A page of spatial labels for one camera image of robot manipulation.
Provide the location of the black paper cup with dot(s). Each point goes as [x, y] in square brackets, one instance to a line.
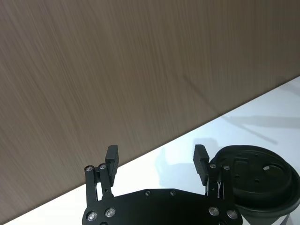
[262, 220]

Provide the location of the black plastic cup lid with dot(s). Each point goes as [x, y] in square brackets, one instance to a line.
[257, 178]

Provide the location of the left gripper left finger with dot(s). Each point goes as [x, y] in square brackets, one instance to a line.
[103, 178]

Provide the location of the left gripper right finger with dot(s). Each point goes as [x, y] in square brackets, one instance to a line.
[201, 166]

